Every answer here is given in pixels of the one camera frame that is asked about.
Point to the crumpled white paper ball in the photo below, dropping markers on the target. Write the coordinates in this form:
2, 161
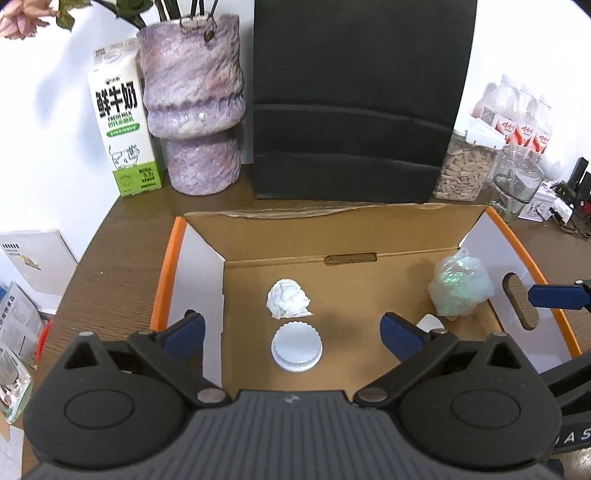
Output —
288, 299

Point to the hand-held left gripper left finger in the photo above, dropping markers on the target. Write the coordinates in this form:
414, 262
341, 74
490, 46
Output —
184, 334

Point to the white round speaker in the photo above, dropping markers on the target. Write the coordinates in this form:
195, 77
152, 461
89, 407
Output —
553, 170

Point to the clear seed storage container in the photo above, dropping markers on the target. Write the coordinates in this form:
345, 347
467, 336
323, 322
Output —
464, 170

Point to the black power adapter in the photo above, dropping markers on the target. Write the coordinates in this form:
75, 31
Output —
581, 177

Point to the purple marbled vase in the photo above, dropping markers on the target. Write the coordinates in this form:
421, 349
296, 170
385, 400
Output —
194, 92

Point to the crumpled green plastic bag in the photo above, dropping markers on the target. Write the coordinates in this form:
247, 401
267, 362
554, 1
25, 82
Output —
459, 284

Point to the stack of printed papers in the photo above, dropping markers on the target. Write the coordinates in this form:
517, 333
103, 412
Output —
18, 318

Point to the clear glass cup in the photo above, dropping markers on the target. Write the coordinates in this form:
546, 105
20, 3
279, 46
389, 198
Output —
515, 189

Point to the white booklet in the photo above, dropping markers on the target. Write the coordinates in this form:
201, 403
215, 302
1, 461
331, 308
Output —
32, 258

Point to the orange cardboard box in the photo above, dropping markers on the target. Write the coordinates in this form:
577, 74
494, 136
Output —
360, 286

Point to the white printed tin box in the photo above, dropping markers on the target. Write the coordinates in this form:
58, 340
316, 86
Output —
542, 203

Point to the white ribbed jar lid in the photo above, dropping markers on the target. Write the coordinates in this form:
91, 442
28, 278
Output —
296, 347

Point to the green white milk carton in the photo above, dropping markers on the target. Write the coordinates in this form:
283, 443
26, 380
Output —
122, 120

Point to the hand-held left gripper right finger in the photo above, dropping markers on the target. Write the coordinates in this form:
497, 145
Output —
399, 339

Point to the red label water bottle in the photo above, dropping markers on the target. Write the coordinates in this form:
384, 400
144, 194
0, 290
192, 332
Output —
544, 129
496, 104
524, 120

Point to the clear glass jar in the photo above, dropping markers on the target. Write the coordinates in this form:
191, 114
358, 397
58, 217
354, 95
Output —
11, 387

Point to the black paper bag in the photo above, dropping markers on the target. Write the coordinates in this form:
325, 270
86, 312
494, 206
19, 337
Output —
360, 92

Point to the dried rose bouquet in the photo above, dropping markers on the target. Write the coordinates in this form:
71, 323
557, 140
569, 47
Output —
16, 21

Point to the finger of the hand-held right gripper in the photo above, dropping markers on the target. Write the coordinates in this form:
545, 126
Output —
554, 296
570, 376

